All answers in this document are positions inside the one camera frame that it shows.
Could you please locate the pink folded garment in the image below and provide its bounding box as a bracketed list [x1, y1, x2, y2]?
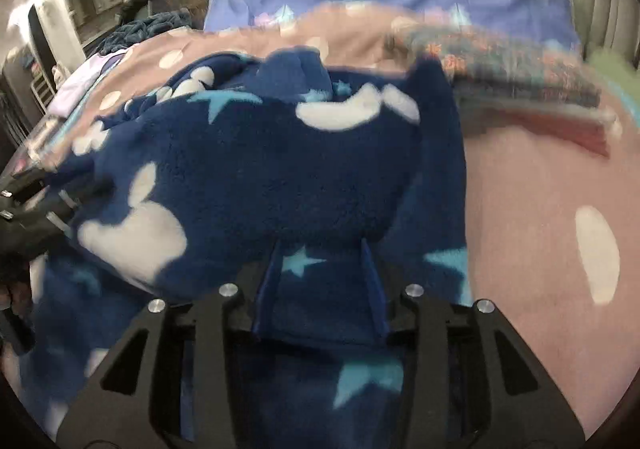
[465, 104, 614, 158]

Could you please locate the white rack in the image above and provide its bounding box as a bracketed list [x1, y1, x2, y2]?
[30, 74, 59, 113]

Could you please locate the light grey folded garment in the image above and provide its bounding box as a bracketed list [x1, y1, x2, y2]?
[455, 88, 617, 126]

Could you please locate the lavender cloth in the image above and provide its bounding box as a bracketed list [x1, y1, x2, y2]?
[52, 52, 131, 115]

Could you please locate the stack of folded clothes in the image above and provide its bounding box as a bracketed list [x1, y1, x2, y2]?
[385, 24, 606, 106]

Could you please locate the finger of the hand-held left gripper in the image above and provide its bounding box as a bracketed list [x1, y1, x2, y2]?
[0, 169, 108, 250]

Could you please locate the blue fleece star-print garment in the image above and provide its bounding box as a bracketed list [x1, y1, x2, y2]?
[15, 46, 473, 449]

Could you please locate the pink polka dot blanket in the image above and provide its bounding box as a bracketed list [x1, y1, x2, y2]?
[20, 4, 632, 440]

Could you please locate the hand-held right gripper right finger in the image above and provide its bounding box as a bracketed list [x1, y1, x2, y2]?
[360, 236, 586, 449]

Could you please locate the dark teal blanket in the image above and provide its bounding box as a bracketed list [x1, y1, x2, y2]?
[95, 12, 194, 56]

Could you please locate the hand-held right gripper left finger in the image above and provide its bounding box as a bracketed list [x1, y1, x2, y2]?
[56, 241, 292, 449]

